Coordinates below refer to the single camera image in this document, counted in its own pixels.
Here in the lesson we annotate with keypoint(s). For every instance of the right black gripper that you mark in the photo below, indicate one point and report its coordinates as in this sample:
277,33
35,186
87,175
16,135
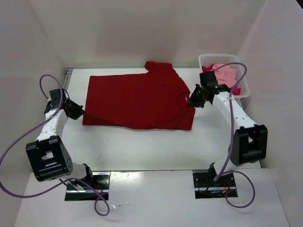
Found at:
193,101

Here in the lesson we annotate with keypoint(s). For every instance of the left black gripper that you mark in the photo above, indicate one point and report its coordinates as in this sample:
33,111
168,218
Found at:
78,111

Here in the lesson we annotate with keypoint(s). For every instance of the dark red t-shirt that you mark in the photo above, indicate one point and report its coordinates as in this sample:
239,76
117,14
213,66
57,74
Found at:
157,99

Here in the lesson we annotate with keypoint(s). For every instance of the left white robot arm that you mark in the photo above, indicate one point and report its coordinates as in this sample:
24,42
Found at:
47,155

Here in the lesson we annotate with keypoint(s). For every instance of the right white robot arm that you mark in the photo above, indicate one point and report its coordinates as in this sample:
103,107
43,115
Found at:
248,143

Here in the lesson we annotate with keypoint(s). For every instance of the pink t-shirt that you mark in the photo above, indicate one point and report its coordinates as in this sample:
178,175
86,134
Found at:
225,75

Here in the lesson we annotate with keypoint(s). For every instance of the magenta t-shirt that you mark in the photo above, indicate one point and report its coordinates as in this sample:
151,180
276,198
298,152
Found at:
236,92

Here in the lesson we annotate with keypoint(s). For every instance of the white plastic basket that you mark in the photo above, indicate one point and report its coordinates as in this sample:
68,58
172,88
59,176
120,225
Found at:
207,60

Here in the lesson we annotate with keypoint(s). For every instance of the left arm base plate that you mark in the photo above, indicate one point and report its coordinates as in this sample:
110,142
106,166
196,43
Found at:
77,191

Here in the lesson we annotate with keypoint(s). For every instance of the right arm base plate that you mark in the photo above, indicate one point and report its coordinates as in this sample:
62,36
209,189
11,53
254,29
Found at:
206,188

